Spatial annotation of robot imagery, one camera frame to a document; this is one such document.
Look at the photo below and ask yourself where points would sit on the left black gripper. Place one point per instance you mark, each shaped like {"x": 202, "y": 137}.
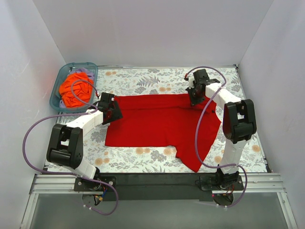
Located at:
{"x": 114, "y": 114}

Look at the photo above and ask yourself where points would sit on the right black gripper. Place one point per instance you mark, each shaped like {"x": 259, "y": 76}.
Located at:
{"x": 195, "y": 97}

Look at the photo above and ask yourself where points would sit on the red t shirt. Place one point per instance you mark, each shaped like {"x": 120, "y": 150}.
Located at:
{"x": 166, "y": 120}

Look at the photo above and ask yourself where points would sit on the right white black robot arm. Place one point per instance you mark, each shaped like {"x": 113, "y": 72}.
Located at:
{"x": 239, "y": 122}

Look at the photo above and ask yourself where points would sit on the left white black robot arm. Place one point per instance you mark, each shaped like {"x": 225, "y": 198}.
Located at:
{"x": 66, "y": 142}

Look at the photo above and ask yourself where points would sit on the orange t shirt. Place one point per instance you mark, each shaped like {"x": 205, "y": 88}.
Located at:
{"x": 76, "y": 89}

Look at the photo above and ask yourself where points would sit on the teal plastic bin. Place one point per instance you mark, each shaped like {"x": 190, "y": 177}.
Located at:
{"x": 73, "y": 88}

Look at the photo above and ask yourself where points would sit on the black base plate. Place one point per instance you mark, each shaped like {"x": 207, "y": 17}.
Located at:
{"x": 161, "y": 186}

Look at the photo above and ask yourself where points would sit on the aluminium frame rail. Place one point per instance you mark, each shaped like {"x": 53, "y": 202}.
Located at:
{"x": 53, "y": 204}

